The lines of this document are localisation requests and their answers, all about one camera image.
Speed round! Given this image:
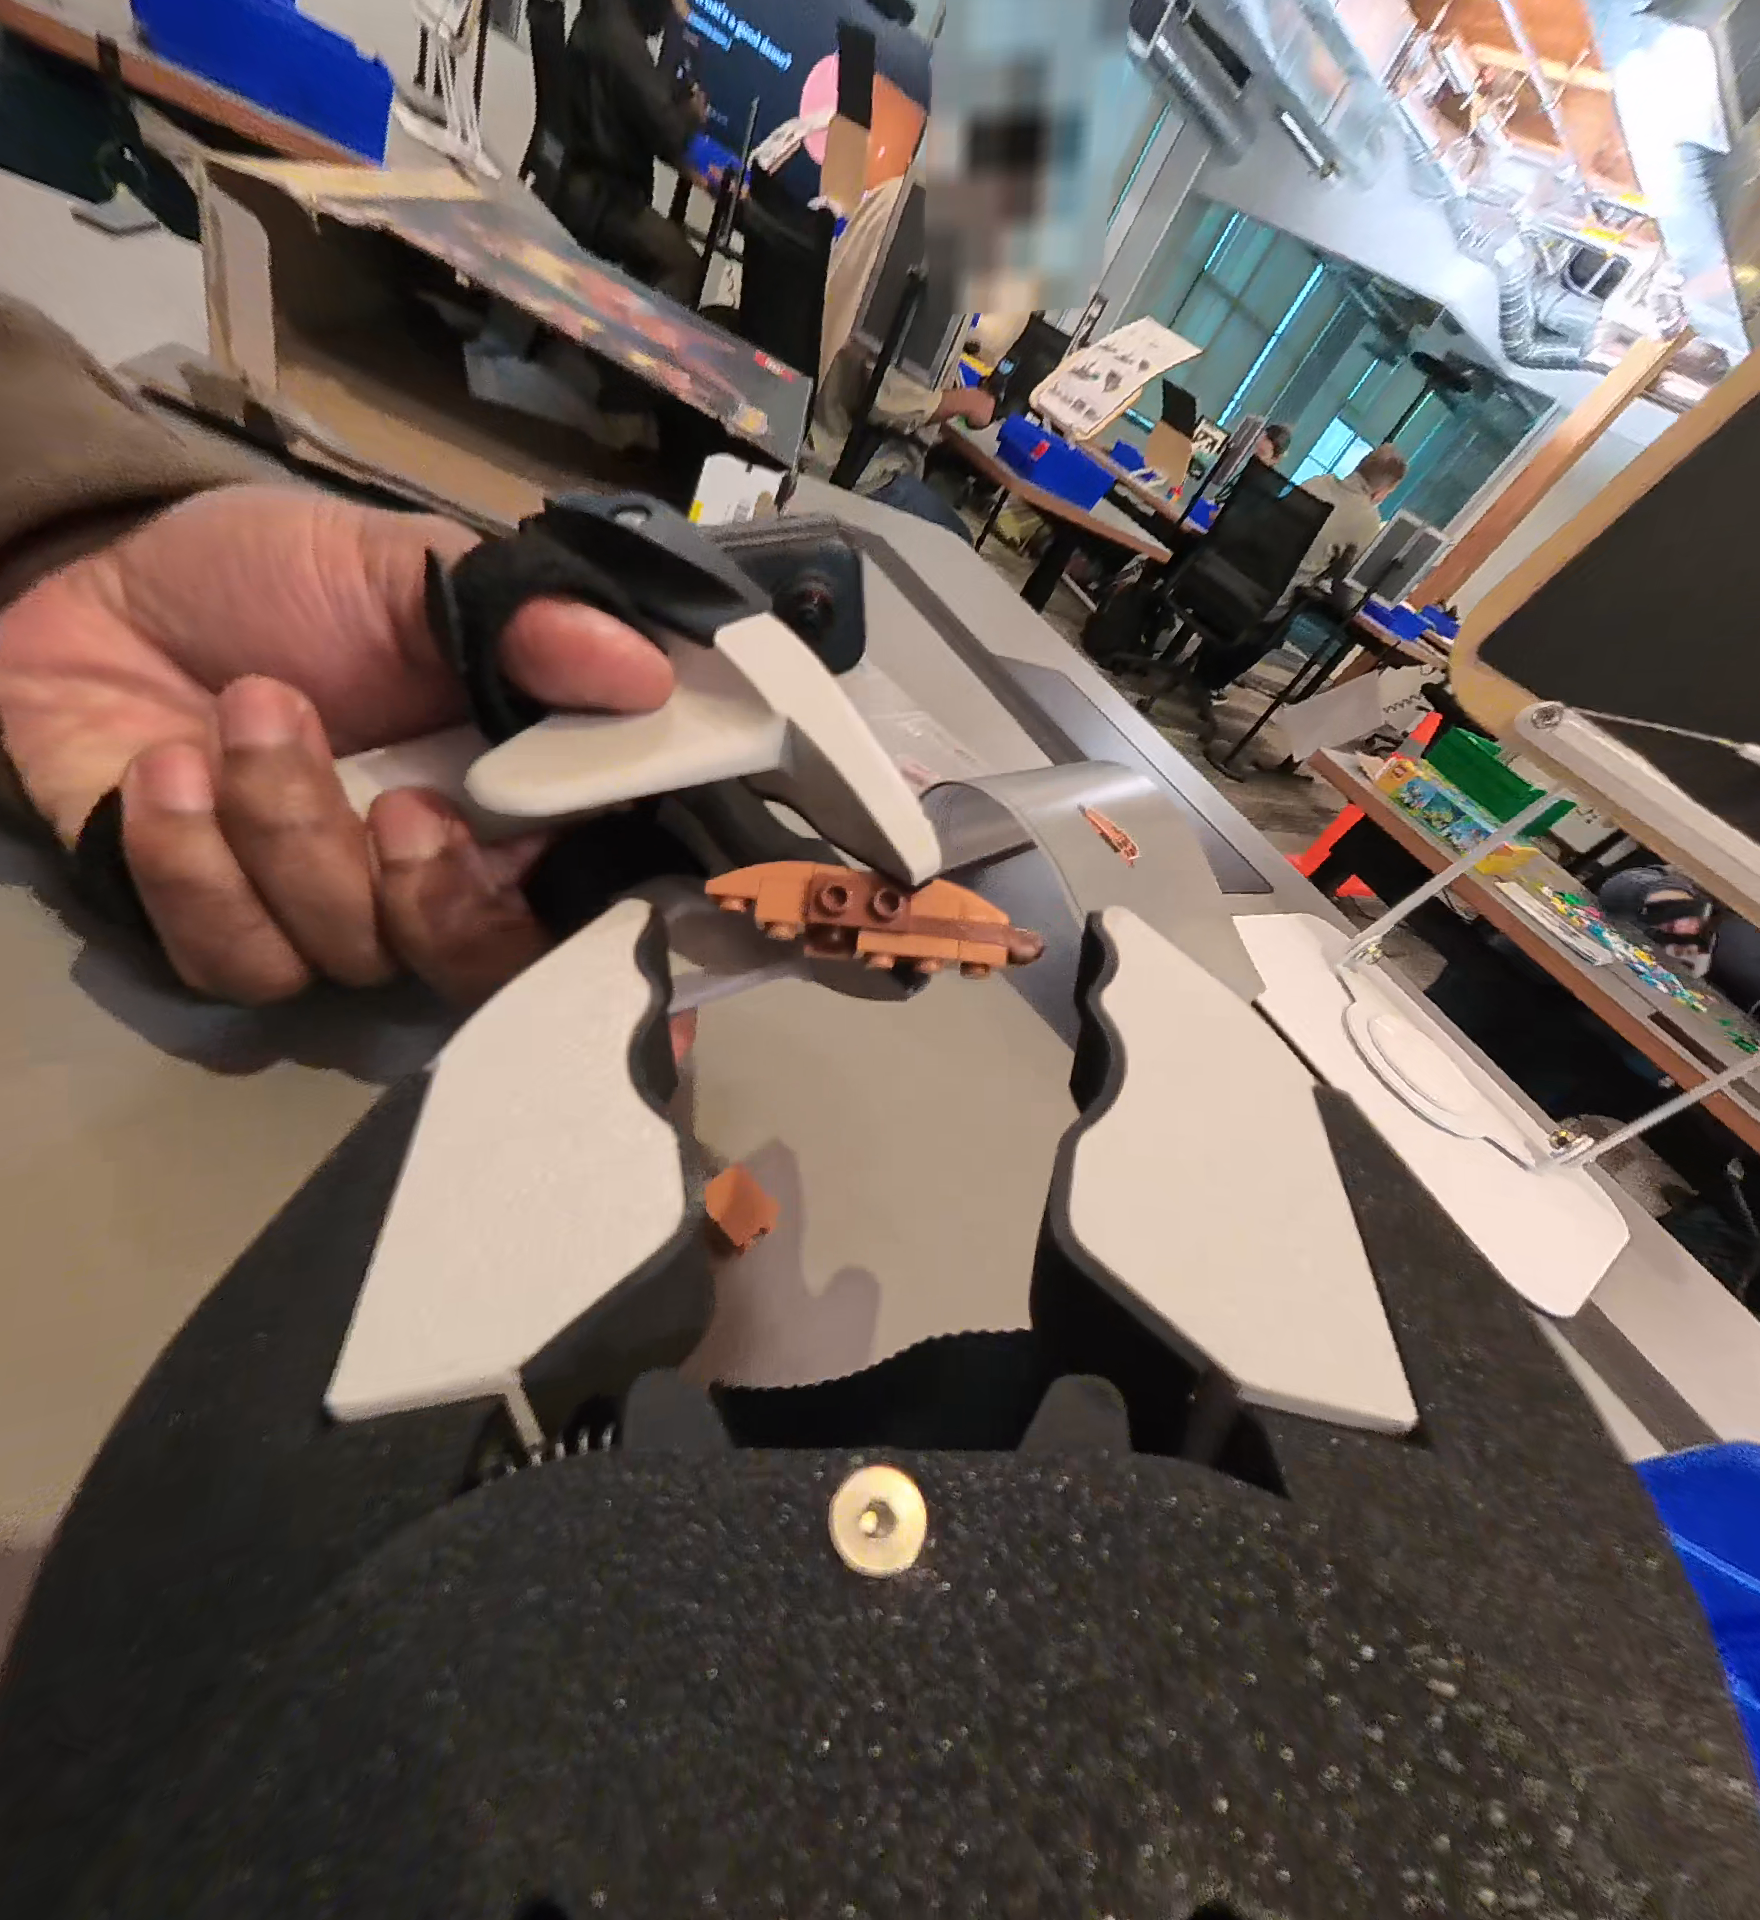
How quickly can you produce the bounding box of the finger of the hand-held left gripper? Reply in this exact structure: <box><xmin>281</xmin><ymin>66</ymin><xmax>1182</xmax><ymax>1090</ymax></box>
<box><xmin>462</xmin><ymin>617</ymin><xmax>947</xmax><ymax>889</ymax></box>

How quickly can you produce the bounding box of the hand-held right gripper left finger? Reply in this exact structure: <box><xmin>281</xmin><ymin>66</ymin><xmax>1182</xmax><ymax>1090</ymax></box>
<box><xmin>326</xmin><ymin>902</ymin><xmax>727</xmax><ymax>1429</ymax></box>

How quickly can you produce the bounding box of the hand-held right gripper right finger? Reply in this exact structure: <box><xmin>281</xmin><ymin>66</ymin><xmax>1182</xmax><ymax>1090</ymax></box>
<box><xmin>1039</xmin><ymin>907</ymin><xmax>1420</xmax><ymax>1437</ymax></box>

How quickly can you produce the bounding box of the small orange square brick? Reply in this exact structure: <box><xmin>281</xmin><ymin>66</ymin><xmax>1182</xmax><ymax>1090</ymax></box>
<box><xmin>702</xmin><ymin>1162</ymin><xmax>781</xmax><ymax>1251</ymax></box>

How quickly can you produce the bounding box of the brown brick assembly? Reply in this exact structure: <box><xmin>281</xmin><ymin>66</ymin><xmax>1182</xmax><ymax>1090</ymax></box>
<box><xmin>705</xmin><ymin>864</ymin><xmax>1046</xmax><ymax>987</ymax></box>

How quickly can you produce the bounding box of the brick instruction booklet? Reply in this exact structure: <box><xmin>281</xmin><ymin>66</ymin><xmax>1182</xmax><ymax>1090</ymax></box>
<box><xmin>688</xmin><ymin>450</ymin><xmax>1242</xmax><ymax>929</ymax></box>

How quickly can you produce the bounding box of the grey desk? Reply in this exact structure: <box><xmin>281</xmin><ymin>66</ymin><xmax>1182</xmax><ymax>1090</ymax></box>
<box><xmin>0</xmin><ymin>133</ymin><xmax>1760</xmax><ymax>1920</ymax></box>

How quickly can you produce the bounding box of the person's left hand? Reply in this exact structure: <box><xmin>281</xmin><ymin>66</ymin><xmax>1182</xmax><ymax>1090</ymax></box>
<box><xmin>0</xmin><ymin>481</ymin><xmax>680</xmax><ymax>1004</ymax></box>

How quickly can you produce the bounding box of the brick set box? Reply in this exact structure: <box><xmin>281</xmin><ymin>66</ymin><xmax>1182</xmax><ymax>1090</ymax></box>
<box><xmin>114</xmin><ymin>149</ymin><xmax>817</xmax><ymax>498</ymax></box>

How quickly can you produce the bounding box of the stack of blue bins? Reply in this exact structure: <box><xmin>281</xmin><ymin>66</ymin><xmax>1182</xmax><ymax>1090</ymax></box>
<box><xmin>996</xmin><ymin>415</ymin><xmax>1121</xmax><ymax>505</ymax></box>

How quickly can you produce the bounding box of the wooden office table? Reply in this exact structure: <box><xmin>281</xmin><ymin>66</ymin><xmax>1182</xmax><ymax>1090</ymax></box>
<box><xmin>939</xmin><ymin>421</ymin><xmax>1182</xmax><ymax>617</ymax></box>

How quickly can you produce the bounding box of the green box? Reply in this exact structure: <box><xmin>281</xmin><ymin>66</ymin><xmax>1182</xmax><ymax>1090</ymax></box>
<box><xmin>1420</xmin><ymin>720</ymin><xmax>1548</xmax><ymax>835</ymax></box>

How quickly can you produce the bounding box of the white board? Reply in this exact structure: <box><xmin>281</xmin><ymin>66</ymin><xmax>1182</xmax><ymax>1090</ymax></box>
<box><xmin>1030</xmin><ymin>314</ymin><xmax>1209</xmax><ymax>438</ymax></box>

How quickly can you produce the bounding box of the black office chair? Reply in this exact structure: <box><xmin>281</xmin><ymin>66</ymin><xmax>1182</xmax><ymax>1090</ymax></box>
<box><xmin>1088</xmin><ymin>458</ymin><xmax>1335</xmax><ymax>769</ymax></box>

